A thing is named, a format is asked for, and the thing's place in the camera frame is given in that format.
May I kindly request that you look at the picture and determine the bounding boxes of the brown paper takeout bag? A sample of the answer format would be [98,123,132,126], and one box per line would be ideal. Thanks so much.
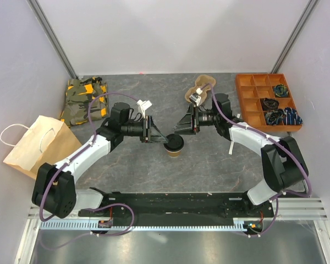
[3,115,81,179]

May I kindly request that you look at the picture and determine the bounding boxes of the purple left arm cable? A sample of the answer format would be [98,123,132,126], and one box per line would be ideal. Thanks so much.
[38,92,144,250]

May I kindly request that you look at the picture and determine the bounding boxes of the black plastic cup lid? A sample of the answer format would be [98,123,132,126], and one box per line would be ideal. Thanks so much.
[163,134,184,152]

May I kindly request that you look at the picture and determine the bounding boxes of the blue striped hair ties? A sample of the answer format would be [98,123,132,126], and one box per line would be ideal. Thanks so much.
[265,107,304,126]

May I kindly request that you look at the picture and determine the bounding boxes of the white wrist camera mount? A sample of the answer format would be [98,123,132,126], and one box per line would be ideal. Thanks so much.
[137,100,152,118]
[189,88,203,107]

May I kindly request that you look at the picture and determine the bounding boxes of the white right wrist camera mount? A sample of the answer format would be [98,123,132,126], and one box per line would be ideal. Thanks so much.
[189,88,203,107]

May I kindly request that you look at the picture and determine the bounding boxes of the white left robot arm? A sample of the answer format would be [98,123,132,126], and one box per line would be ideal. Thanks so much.
[31,102,168,218]

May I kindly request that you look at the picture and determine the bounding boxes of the cardboard cup carrier tray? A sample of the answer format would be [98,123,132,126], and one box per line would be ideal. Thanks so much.
[185,74,216,106]

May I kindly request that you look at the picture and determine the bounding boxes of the dark brown hair ties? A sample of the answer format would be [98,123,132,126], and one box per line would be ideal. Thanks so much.
[260,98,280,109]

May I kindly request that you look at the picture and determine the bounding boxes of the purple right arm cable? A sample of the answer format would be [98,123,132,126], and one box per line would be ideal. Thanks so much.
[200,82,313,239]

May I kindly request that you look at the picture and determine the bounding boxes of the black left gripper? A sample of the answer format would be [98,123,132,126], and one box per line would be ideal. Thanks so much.
[122,115,168,144]

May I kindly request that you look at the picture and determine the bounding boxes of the white paper-wrapped straw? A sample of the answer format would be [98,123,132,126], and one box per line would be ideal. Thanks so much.
[228,141,234,155]

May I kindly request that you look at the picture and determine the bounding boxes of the grey slotted cable duct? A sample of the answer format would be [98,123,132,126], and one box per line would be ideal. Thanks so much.
[40,219,259,232]

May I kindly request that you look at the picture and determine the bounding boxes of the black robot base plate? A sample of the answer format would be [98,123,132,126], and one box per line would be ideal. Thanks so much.
[89,188,274,218]

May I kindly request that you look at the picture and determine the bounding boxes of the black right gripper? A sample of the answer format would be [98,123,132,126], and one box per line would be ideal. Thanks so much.
[172,103,219,135]

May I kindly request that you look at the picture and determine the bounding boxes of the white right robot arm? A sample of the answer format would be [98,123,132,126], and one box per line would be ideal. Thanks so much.
[173,93,310,217]

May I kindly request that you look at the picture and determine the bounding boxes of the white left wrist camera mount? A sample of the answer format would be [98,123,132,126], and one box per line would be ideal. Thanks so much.
[137,100,152,118]

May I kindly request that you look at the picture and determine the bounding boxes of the camouflage folded cloth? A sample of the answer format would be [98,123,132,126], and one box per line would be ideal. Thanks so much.
[60,76,108,127]

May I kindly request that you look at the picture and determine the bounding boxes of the brown paper coffee cup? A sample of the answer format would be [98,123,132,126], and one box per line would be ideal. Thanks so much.
[164,145,183,157]

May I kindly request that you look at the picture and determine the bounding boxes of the orange compartment tray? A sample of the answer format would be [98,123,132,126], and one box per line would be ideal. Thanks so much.
[235,73,302,133]

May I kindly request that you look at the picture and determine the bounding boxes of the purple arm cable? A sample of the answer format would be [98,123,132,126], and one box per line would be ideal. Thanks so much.
[38,92,144,250]
[200,82,313,239]

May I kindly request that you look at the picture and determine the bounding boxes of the blue green hair ties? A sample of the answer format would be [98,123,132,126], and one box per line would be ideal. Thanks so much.
[273,84,289,97]

